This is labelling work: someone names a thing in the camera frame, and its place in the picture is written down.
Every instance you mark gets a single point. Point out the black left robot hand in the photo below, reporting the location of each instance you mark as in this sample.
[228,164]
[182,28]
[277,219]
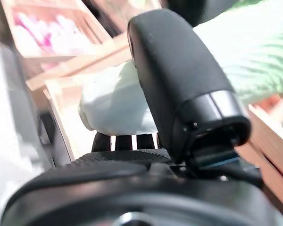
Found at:
[198,9]

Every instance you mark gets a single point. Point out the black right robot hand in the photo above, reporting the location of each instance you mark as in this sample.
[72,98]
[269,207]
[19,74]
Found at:
[179,70]

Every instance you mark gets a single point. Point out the napa cabbage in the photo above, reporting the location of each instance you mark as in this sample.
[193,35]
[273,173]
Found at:
[113,106]

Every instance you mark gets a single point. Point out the wooden turnip crate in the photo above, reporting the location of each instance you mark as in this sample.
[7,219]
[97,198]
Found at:
[92,30]

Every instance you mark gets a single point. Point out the slatted wooden cabbage crate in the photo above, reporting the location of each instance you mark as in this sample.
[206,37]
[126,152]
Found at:
[273,160]

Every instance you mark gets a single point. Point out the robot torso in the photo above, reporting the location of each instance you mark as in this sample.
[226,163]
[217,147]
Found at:
[14,117]

